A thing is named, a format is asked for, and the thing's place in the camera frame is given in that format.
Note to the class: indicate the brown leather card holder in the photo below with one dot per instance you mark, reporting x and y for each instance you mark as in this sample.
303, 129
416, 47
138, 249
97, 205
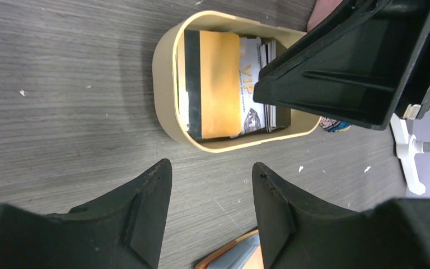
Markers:
242, 252

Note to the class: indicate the gold credit card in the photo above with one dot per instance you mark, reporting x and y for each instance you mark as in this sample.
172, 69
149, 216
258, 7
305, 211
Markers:
212, 82

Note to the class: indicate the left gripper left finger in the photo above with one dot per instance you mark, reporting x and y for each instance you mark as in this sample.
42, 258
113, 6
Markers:
123, 228

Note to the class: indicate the white VIP card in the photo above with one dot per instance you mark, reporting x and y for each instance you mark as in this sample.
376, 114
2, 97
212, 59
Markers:
252, 113

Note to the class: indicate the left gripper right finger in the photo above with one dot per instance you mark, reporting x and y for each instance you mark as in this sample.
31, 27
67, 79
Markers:
300, 230

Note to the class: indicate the beige oval card tray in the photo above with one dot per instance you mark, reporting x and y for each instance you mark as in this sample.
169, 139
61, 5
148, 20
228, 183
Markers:
165, 87

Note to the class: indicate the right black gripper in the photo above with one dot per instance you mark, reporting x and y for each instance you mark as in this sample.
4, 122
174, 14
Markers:
365, 62

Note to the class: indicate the colourful comic print garment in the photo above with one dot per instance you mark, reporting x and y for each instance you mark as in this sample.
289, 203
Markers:
332, 125

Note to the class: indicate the white metal clothes rack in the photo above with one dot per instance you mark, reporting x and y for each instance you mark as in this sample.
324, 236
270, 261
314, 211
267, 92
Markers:
407, 147

